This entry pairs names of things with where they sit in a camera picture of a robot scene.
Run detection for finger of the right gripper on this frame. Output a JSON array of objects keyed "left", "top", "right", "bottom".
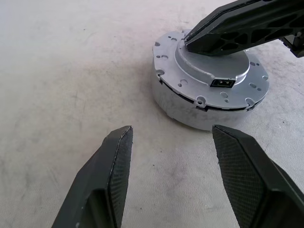
[
  {"left": 186, "top": 0, "right": 304, "bottom": 58},
  {"left": 183, "top": 0, "right": 269, "bottom": 44}
]

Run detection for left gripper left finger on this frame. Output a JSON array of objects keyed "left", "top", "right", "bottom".
[{"left": 51, "top": 125, "right": 134, "bottom": 228}]

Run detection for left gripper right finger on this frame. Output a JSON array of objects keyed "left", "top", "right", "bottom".
[{"left": 211, "top": 124, "right": 304, "bottom": 228}]

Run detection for silver motor housing copper windings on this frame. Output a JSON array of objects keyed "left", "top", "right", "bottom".
[{"left": 151, "top": 47, "right": 266, "bottom": 131}]

